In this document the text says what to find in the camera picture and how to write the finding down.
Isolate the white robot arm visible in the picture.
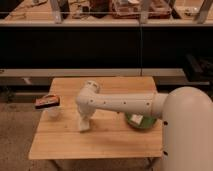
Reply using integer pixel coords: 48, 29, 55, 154
76, 81, 213, 171

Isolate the white sponge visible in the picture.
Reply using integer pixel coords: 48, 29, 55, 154
78, 118, 90, 132

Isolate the white bottle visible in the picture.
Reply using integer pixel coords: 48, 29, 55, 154
130, 115, 143, 125

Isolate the green plate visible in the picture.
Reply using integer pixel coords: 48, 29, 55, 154
125, 113, 157, 130

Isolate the orange black snack packet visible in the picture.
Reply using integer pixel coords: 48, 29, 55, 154
35, 95, 60, 109

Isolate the wooden folding table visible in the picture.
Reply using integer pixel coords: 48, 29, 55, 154
29, 77, 162, 160

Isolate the clear plastic cup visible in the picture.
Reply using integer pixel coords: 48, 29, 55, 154
46, 106, 60, 118

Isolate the long workbench shelf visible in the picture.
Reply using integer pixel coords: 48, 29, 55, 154
0, 0, 213, 27

